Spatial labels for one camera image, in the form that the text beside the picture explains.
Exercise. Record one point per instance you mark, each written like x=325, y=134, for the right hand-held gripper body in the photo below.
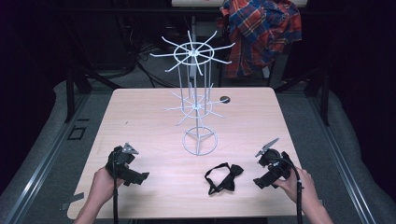
x=278, y=166

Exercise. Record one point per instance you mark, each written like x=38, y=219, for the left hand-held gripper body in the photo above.
x=120, y=161

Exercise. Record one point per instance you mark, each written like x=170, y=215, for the black bow tie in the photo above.
x=236, y=170

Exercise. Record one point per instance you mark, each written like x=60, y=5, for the person's left hand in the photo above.
x=104, y=186

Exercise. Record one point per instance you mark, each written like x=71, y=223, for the person's right hand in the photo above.
x=306, y=186

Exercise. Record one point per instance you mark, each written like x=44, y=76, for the grey tape strip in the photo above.
x=76, y=197

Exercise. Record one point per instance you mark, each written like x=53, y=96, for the black metal stand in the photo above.
x=70, y=99
x=325, y=102

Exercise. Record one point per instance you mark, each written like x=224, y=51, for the red blue plaid shirt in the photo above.
x=258, y=31

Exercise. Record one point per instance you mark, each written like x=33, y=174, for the metal floor rail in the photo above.
x=347, y=174
x=39, y=175

